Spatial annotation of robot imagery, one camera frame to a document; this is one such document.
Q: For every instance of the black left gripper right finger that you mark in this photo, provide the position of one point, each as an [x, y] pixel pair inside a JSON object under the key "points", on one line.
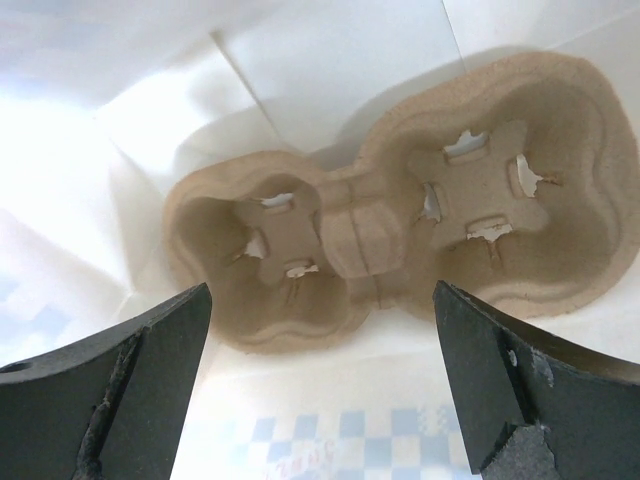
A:
{"points": [[530, 404]]}

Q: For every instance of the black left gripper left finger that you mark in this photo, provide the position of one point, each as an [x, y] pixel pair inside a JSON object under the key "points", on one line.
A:
{"points": [[109, 406]]}

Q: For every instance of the checkered paper takeout bag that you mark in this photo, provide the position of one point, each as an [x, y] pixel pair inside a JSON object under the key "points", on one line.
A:
{"points": [[105, 105]]}

